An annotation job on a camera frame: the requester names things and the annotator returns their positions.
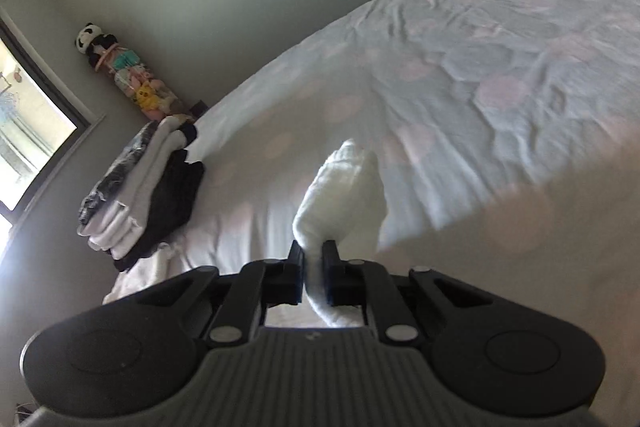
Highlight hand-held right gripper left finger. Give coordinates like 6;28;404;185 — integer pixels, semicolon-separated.
134;239;307;349

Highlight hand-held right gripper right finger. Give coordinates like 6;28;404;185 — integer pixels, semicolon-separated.
321;240;494;343

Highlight white crinkled garment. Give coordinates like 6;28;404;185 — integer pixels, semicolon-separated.
102;138;640;427

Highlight black folded pants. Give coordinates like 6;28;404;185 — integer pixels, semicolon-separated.
134;122;207;259

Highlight black folded garment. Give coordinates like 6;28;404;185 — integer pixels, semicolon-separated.
112;251;153;272

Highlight light grey folded garment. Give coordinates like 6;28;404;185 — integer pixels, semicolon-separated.
106;232;152;261

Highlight dark patterned folded garment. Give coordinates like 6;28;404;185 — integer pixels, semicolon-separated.
77;119;166;224

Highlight clear tube of plush toys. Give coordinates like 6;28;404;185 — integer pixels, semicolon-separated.
90;41;194;118

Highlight bed with pink dotted sheet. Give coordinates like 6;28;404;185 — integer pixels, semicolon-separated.
102;0;640;308

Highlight window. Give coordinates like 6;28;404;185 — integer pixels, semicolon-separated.
0;7;107;258

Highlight panda plush toy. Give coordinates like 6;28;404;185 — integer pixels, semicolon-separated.
75;23;119;58

